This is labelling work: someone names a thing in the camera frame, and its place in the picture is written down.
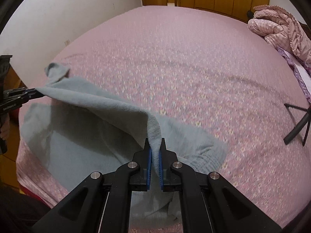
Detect grey fleece pants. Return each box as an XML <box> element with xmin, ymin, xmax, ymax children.
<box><xmin>17</xmin><ymin>63</ymin><xmax>227</xmax><ymax>228</ymax></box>

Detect wooden bedside cabinet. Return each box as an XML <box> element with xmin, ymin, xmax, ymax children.
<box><xmin>1</xmin><ymin>68</ymin><xmax>24</xmax><ymax>191</ymax></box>

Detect black tripod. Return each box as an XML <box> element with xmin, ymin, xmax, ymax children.
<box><xmin>284</xmin><ymin>103</ymin><xmax>310</xmax><ymax>146</ymax></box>

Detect pink floral bed sheet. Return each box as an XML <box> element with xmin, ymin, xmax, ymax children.
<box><xmin>16</xmin><ymin>5</ymin><xmax>311</xmax><ymax>233</ymax></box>

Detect purple lace pillow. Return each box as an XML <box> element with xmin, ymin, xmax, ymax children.
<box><xmin>277</xmin><ymin>46</ymin><xmax>310</xmax><ymax>103</ymax></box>

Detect pink quilted blanket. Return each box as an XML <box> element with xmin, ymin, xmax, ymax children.
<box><xmin>248</xmin><ymin>5</ymin><xmax>310</xmax><ymax>65</ymax></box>

